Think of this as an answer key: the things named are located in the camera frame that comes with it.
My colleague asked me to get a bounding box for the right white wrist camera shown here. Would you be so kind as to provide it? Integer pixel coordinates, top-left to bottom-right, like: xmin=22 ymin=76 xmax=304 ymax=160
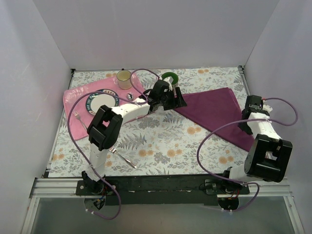
xmin=261 ymin=99 xmax=273 ymax=115

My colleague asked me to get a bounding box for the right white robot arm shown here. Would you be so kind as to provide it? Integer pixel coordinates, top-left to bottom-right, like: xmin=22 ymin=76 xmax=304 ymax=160
xmin=220 ymin=95 xmax=293 ymax=194

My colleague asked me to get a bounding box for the silver spoon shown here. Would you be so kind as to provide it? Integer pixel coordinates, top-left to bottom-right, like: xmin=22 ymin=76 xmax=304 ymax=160
xmin=126 ymin=93 xmax=134 ymax=101

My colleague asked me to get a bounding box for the silver fork on table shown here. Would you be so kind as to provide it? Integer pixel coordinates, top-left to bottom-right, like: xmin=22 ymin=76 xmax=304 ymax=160
xmin=109 ymin=147 xmax=137 ymax=169

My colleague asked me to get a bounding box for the aluminium frame rail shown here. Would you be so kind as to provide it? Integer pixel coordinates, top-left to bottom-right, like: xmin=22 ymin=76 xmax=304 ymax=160
xmin=21 ymin=65 xmax=305 ymax=234

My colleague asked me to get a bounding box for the cream ceramic cup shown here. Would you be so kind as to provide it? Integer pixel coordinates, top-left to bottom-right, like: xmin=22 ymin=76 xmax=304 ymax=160
xmin=116 ymin=69 xmax=132 ymax=90

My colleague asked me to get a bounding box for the purple satin napkin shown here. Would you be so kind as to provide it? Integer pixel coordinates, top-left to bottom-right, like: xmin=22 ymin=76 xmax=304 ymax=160
xmin=175 ymin=88 xmax=254 ymax=151

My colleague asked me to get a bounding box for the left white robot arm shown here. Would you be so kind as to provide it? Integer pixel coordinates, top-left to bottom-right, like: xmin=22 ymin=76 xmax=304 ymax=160
xmin=82 ymin=79 xmax=187 ymax=195

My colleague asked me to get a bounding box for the green floral mug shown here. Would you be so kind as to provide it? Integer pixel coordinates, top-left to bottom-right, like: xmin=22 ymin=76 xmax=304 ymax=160
xmin=161 ymin=72 xmax=179 ymax=91

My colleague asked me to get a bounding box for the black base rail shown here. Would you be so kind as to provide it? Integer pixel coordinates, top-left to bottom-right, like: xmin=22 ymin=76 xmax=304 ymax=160
xmin=76 ymin=174 xmax=250 ymax=206

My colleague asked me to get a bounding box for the white plate blue rim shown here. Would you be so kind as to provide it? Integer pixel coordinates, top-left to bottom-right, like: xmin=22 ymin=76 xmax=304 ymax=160
xmin=85 ymin=89 xmax=119 ymax=115

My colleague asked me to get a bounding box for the small silver fork on placemat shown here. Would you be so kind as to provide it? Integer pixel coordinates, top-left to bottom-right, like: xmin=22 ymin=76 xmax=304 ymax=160
xmin=73 ymin=111 xmax=87 ymax=131

